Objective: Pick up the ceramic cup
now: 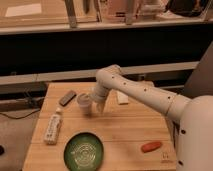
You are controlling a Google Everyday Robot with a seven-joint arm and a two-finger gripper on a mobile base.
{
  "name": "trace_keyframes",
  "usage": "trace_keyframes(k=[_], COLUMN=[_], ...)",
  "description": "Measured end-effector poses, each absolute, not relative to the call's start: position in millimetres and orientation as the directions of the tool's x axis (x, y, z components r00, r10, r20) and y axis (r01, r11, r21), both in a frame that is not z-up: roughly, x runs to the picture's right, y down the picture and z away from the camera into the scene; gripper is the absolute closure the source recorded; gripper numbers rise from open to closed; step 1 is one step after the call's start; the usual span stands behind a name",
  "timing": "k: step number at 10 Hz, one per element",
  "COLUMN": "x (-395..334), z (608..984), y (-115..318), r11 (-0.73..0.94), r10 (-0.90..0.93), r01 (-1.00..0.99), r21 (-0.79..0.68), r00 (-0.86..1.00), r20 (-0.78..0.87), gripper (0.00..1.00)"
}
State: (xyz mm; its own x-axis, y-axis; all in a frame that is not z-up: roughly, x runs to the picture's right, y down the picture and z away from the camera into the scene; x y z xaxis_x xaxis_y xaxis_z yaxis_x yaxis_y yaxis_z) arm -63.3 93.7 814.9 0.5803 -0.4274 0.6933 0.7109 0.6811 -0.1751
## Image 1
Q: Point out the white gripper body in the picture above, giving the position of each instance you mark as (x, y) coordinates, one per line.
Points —
(99, 93)

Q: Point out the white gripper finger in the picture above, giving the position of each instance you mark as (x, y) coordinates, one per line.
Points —
(100, 107)
(89, 98)

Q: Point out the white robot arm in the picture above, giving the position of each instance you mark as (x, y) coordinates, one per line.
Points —
(194, 115)

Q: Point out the grey rectangular block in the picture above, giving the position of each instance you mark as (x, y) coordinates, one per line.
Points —
(67, 98)

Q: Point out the white rectangular block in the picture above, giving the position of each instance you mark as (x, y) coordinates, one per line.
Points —
(122, 99)

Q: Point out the wooden table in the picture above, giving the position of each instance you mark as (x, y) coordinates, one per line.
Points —
(123, 129)

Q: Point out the green round plate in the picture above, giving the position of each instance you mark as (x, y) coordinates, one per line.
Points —
(84, 152)

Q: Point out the white remote control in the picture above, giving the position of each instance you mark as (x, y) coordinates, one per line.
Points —
(53, 129)

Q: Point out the orange carrot toy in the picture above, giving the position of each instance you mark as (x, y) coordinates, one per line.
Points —
(151, 146)

